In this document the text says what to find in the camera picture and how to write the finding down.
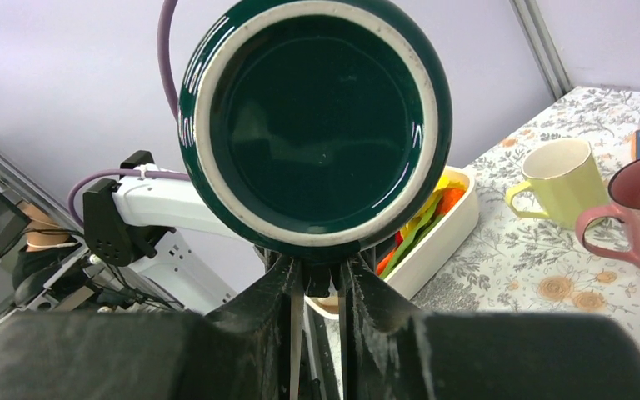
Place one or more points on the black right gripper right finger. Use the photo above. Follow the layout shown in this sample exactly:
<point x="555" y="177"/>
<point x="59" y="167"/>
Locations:
<point x="392" y="349"/>

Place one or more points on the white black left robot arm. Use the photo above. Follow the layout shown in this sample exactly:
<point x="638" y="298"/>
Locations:
<point x="132" y="220"/>

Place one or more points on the dark green mug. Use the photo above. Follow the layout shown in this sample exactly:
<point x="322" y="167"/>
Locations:
<point x="314" y="129"/>

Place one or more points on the yellow green faceted mug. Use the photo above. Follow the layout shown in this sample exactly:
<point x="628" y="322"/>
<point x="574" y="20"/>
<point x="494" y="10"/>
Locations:
<point x="563" y="176"/>

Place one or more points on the white vegetable basin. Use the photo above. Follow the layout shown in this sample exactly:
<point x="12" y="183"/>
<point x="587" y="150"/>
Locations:
<point x="429" y="256"/>

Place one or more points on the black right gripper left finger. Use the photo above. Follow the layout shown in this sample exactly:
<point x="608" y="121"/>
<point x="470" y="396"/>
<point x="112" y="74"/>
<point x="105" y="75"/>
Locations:
<point x="249" y="348"/>

